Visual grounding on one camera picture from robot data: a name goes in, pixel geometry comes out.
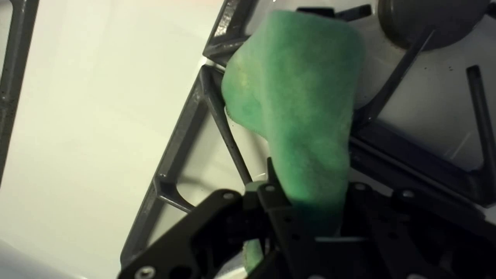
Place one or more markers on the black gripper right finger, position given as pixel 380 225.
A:
pixel 413 237

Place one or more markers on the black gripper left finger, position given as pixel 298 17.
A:
pixel 207 233

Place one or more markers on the green towel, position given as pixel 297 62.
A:
pixel 295 103

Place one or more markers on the black stove grate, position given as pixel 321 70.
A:
pixel 173 155
pixel 18 51

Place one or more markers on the black round burner cap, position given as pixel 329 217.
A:
pixel 435 24

